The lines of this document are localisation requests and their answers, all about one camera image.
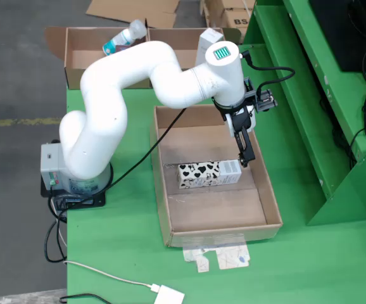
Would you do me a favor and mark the white adapter block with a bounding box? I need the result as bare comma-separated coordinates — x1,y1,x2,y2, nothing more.
153,284,186,304

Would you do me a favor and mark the opened flat cardboard box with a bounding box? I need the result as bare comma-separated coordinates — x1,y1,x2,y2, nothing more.
85,0,180,29

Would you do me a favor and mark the flattened printed carton piece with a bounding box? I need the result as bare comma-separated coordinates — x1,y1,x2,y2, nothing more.
182,242,252,274

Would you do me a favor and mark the strapped brown cardboard box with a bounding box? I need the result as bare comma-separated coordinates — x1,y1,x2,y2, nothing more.
222,0,256,11

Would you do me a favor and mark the white bottle teal label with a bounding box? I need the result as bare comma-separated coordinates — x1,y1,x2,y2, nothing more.
102,19,148,58

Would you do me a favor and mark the BS printed cardboard box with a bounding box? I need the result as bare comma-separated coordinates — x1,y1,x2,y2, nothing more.
222,8,250,29

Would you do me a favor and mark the black cable under adapter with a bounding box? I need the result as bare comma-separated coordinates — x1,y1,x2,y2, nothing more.
58,293,111,304

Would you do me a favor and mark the cow print white carton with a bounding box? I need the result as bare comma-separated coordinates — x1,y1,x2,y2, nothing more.
177,160,243,190

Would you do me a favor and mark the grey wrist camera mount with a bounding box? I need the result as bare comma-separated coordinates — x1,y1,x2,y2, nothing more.
244,79,279,113

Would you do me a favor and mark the cardboard box with round flap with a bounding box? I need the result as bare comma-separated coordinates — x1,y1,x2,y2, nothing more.
45,26,153,91

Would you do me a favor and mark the green metal shelf frame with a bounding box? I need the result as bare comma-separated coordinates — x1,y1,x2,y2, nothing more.
242,0,366,227

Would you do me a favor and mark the black monitor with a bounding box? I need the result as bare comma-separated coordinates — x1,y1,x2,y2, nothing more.
308,0,366,73

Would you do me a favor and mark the large shallow cardboard tray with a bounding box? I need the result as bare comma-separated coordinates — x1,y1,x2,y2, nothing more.
149,101,284,248

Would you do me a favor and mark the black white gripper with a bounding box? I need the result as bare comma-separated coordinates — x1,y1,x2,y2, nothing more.
212,94,257,168

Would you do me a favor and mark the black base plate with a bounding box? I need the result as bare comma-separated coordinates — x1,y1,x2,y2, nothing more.
40,175,107,210

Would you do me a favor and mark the black floor cable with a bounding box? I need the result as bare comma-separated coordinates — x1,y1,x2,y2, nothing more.
43,205,68,263

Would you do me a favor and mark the grey robot base box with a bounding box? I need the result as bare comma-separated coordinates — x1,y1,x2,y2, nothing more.
40,142,113,196

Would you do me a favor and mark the plain brown cardboard box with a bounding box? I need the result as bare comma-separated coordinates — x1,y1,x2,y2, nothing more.
201,0,228,29

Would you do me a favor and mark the thin white floor cable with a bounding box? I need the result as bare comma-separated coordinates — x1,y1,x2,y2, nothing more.
51,199,68,248

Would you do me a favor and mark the tall white grey carton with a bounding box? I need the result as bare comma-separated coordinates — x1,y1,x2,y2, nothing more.
195,27,225,66

